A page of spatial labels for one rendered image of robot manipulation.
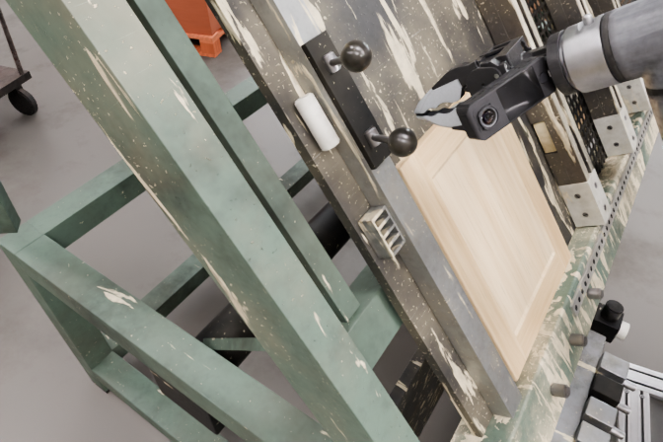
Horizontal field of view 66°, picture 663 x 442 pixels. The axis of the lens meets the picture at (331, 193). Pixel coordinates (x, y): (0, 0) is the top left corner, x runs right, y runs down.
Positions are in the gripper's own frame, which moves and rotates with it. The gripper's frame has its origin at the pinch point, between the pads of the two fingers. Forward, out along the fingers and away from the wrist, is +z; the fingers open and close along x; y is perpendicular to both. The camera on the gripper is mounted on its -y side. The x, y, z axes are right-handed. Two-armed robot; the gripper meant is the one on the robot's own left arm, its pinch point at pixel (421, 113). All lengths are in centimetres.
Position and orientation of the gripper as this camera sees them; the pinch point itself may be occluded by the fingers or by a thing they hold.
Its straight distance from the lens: 71.7
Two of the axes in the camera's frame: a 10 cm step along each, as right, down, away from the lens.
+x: -5.0, -8.1, -3.0
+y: 5.6, -5.7, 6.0
